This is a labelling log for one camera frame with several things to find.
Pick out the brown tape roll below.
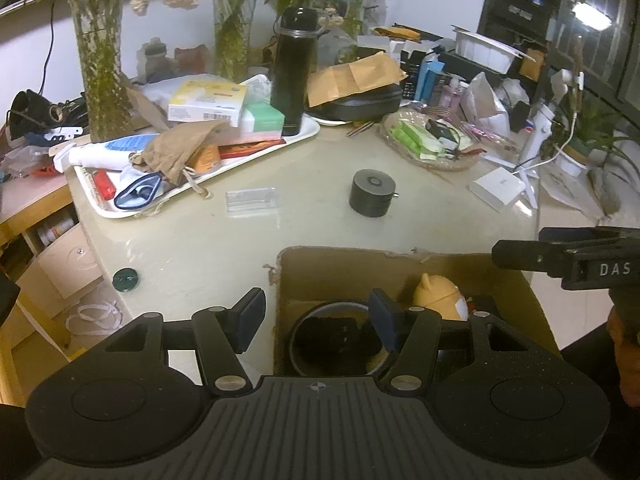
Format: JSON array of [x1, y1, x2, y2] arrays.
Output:
[[286, 301, 390, 377]]

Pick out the shiba dog earphone case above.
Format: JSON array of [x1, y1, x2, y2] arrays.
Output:
[[412, 273, 469, 321]]

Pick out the black rectangular power bank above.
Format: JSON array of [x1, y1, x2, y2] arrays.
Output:
[[297, 318, 381, 363]]

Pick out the right hand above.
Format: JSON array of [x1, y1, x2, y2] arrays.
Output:
[[606, 307, 640, 408]]

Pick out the brown cardboard box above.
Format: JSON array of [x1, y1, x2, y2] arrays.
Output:
[[273, 246, 560, 375]]

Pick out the green round cap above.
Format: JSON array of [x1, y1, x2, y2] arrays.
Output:
[[112, 268, 140, 292]]

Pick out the white power adapter box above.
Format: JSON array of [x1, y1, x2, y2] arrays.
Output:
[[469, 167, 525, 211]]

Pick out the clear plastic box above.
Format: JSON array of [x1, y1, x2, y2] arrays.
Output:
[[226, 186, 280, 214]]

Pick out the dark grey cylindrical speaker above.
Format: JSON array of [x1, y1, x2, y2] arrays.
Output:
[[349, 169, 397, 218]]

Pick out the blue white face mask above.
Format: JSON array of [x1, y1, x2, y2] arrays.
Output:
[[113, 168, 164, 210]]

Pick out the orange sachet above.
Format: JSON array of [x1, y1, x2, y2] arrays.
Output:
[[186, 144, 221, 174]]

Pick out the red lighter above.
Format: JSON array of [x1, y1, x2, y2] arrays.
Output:
[[92, 169, 116, 202]]

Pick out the woven snack basket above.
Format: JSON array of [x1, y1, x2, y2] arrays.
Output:
[[380, 107, 485, 171]]

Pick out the white plastic tray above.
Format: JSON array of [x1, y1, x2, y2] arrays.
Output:
[[72, 74, 321, 220]]

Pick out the white plastic bag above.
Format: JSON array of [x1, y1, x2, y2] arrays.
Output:
[[460, 72, 532, 136]]

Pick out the white blue tube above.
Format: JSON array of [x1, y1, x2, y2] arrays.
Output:
[[52, 133, 157, 174]]

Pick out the green tissue pack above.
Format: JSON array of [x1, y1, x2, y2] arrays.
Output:
[[239, 102, 284, 133]]

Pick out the pink bottle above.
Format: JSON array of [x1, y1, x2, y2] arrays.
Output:
[[439, 75, 463, 110]]

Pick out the yellow white medicine box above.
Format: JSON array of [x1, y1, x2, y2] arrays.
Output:
[[167, 80, 247, 127]]

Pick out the white plastic food container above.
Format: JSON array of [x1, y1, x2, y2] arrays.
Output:
[[452, 26, 535, 75]]

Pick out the brown paper envelope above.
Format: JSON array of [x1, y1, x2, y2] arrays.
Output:
[[307, 52, 407, 107]]

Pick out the black thermos bottle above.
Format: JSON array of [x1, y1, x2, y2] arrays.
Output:
[[270, 6, 319, 136]]

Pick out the middle glass vase with bamboo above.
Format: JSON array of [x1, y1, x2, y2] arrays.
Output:
[[214, 0, 256, 82]]

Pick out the left glass vase with stems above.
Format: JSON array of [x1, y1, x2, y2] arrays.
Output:
[[70, 0, 130, 142]]

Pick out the brown drawstring pouch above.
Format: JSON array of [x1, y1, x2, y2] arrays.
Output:
[[129, 119, 230, 198]]

